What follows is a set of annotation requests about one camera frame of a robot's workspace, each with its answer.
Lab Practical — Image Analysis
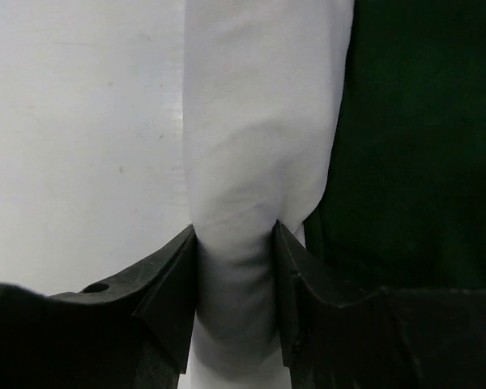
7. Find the white green raglan t-shirt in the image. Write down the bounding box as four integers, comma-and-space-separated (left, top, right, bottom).
182, 1, 486, 388

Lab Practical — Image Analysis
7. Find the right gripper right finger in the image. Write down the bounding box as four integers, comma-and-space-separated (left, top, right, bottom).
273, 224, 486, 388

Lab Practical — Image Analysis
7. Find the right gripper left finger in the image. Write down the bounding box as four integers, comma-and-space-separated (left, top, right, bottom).
0, 228, 197, 388

